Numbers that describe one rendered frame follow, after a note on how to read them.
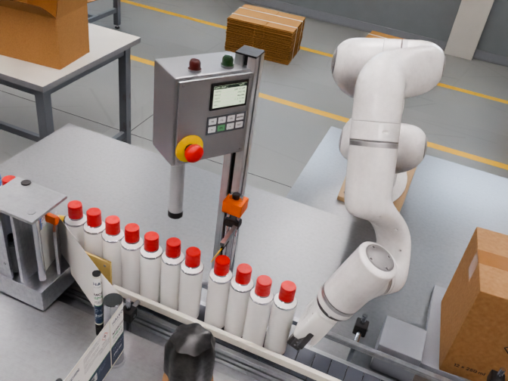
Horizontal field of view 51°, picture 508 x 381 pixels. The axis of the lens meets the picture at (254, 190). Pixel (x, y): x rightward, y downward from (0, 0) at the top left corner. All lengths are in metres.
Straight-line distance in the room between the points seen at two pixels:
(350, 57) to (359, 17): 5.38
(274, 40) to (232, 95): 4.07
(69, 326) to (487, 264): 0.95
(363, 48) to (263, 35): 4.01
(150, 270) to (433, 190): 1.19
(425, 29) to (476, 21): 0.54
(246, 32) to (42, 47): 2.77
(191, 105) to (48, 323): 0.62
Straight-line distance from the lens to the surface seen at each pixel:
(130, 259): 1.27
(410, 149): 1.47
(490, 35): 6.42
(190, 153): 1.03
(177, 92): 1.00
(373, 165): 0.98
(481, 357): 1.38
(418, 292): 1.61
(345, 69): 1.14
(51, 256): 1.36
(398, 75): 1.01
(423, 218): 1.91
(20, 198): 1.25
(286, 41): 5.09
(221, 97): 1.04
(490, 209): 2.10
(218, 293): 1.20
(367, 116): 0.98
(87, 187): 1.80
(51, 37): 2.69
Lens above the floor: 1.88
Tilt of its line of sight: 35 degrees down
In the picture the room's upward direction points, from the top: 9 degrees clockwise
